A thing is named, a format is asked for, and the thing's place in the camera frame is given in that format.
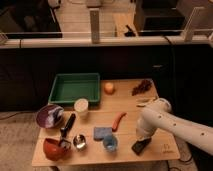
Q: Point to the black eraser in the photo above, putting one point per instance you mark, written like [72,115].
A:
[138,146]

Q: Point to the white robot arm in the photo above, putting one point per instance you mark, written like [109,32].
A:
[158,114]

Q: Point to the orange fruit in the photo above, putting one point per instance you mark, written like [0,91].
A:
[109,88]

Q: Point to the white cup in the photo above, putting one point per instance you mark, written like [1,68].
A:
[81,107]

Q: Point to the purple grape bunch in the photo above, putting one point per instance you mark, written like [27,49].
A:
[144,86]

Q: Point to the yellow banana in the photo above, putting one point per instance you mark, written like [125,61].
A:
[144,101]

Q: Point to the orange carrot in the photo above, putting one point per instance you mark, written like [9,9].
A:
[117,121]

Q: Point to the green plastic tray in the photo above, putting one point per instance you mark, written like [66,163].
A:
[67,88]

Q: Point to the blue sponge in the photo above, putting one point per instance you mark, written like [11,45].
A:
[100,132]

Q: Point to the blue glass cup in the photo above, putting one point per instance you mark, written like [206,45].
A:
[110,143]

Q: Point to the black object on far desk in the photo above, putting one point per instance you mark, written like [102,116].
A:
[129,32]

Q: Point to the small metal cup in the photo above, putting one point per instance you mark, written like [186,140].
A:
[79,142]

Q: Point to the purple white bowl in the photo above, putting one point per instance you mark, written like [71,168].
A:
[49,116]

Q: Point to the red bowl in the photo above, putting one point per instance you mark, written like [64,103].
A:
[56,149]

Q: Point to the black handled tool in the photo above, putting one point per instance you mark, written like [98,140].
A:
[68,126]

